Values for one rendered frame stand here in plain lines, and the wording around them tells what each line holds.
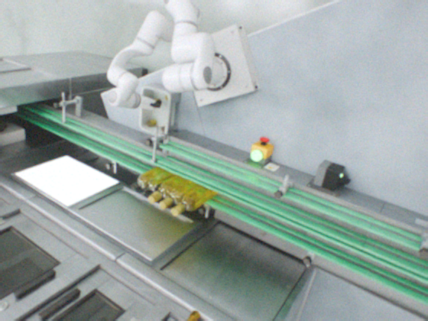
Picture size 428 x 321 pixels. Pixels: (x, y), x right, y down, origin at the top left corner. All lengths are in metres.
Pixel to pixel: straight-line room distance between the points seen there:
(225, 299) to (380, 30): 1.02
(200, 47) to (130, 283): 0.83
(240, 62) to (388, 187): 0.71
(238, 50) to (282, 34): 0.17
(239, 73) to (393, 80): 0.53
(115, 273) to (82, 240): 0.22
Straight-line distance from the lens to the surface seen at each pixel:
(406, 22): 1.39
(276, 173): 1.46
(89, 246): 1.45
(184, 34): 1.33
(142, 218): 1.55
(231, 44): 1.49
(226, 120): 1.62
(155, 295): 1.27
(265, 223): 1.49
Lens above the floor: 2.13
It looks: 49 degrees down
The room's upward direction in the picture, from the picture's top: 116 degrees counter-clockwise
